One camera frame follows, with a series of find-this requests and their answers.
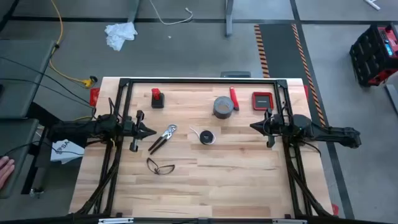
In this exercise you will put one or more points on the black and red toolbox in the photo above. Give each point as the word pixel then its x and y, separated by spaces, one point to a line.
pixel 370 56

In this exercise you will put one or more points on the silver light bar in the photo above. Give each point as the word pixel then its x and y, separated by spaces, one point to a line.
pixel 115 221
pixel 289 221

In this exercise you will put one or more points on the dark mat with striped edges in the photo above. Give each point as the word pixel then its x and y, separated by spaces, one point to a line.
pixel 280 46

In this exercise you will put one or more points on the grey metal beam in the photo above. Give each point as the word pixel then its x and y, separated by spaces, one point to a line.
pixel 392 98

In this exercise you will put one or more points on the white crumpled cloth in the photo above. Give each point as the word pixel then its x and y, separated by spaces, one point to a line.
pixel 119 34

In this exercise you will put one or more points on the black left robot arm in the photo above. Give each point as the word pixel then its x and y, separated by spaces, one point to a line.
pixel 77 129

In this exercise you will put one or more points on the grey table leg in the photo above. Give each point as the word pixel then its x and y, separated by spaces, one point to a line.
pixel 133 11
pixel 229 18

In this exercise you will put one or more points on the white plastic piece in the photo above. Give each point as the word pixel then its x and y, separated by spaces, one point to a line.
pixel 372 4

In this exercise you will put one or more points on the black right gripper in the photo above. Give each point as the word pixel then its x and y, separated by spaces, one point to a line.
pixel 275 127

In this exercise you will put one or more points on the red bottle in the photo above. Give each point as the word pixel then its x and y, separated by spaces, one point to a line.
pixel 157 101

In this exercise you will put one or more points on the person's hand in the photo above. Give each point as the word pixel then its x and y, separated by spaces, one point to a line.
pixel 5 171

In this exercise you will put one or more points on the grey desk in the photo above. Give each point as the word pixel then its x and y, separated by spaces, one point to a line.
pixel 21 84
pixel 15 140

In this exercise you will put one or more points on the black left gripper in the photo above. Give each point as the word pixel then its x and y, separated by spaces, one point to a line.
pixel 136 130

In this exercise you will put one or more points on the red clamp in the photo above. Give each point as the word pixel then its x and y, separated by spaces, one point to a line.
pixel 306 92
pixel 335 210
pixel 94 97

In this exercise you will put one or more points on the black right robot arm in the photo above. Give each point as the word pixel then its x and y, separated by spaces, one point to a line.
pixel 335 133

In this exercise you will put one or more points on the grey flat device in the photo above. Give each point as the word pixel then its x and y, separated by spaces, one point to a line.
pixel 235 74

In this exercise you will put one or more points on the red and black square tray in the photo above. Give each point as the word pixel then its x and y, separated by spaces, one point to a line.
pixel 262 101

